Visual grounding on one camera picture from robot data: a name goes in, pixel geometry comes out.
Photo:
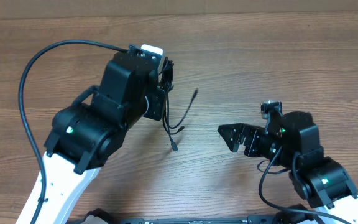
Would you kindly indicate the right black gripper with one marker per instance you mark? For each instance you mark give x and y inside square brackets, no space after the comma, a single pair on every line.
[250,132]

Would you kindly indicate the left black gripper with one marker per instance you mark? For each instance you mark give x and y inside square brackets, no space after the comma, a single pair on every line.
[157,94]

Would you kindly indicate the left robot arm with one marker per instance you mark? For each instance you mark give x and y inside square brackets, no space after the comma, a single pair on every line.
[93,127]

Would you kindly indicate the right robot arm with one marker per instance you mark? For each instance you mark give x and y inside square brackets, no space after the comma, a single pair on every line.
[292,141]

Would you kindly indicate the cardboard backdrop panel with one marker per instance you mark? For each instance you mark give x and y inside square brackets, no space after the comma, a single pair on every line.
[46,9]

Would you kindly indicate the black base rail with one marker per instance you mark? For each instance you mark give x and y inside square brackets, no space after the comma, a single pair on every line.
[100,216]

